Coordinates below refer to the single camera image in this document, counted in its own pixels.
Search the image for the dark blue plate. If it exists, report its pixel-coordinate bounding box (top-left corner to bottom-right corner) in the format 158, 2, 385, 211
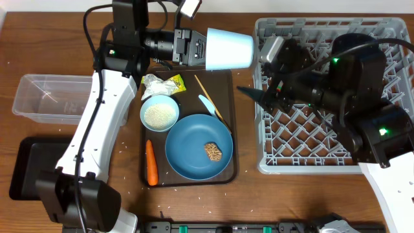
165, 114, 234, 181

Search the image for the light blue rice bowl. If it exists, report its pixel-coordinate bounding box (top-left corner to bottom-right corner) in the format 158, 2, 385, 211
140, 95, 179, 132

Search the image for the grey dishwasher rack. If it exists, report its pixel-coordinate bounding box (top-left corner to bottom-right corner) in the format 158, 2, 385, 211
253, 17, 413, 174

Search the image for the black waste tray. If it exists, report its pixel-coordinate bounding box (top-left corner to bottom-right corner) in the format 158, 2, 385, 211
9, 137, 71, 201

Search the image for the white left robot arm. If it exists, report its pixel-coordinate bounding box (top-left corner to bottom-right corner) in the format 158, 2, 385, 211
35, 0, 206, 232

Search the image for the light blue plastic cup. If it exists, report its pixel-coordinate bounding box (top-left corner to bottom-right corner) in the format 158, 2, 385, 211
205, 28, 254, 71

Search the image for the wooden chopstick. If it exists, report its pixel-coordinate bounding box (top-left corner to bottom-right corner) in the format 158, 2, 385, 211
194, 74, 232, 134

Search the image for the orange carrot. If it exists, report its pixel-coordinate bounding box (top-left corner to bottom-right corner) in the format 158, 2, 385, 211
146, 140, 158, 186

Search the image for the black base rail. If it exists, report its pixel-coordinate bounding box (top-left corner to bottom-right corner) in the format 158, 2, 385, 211
136, 221, 310, 233

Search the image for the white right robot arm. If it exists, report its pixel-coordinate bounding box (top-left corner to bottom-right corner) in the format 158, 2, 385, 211
241, 33, 413, 232

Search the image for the clear plastic bin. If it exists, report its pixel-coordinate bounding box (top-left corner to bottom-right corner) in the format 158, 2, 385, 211
12, 74, 93, 125

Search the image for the brown food scrap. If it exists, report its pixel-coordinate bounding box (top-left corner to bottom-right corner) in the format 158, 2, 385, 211
204, 142, 223, 162

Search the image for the crumpled yellow foil wrapper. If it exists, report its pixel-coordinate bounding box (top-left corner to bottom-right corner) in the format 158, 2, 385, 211
141, 74, 186, 100

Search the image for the light blue plastic knife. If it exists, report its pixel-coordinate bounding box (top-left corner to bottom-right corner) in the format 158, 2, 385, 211
199, 94, 218, 118

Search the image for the dark brown serving tray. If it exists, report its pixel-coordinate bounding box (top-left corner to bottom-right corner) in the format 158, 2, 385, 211
140, 66, 239, 187

